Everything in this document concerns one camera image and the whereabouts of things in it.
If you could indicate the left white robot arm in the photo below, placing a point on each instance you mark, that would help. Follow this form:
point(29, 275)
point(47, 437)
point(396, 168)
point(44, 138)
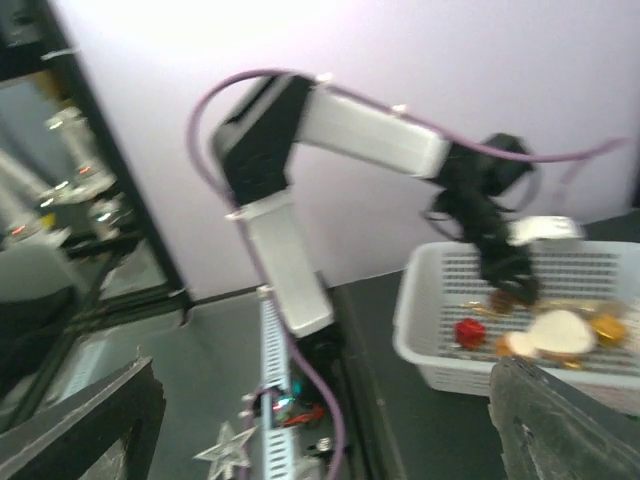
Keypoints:
point(361, 221)

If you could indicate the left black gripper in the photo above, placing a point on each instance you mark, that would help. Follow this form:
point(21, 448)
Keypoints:
point(506, 267)

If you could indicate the gold foil gift box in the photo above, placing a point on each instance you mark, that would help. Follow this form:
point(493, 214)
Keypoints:
point(610, 330)

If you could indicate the brown pine cone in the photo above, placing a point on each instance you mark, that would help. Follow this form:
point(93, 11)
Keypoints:
point(501, 303)

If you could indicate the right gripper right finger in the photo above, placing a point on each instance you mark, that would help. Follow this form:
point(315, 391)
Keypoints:
point(551, 430)

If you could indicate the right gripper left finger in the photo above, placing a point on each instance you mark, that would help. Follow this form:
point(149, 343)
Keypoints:
point(67, 439)

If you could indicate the silver star topper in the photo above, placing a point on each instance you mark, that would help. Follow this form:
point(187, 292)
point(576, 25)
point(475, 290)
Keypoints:
point(229, 454)

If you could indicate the red gift box ornament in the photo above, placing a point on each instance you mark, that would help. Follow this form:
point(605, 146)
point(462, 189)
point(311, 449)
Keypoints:
point(469, 333)

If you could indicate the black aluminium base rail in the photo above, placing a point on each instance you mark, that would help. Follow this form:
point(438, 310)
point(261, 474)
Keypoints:
point(373, 451)

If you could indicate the light blue slotted cable duct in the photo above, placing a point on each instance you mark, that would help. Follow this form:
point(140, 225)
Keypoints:
point(278, 443)

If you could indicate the white plastic basket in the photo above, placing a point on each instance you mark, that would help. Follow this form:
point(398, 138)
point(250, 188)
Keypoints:
point(440, 286)

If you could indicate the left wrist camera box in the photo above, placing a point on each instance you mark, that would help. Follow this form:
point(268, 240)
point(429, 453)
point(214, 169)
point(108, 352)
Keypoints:
point(543, 228)

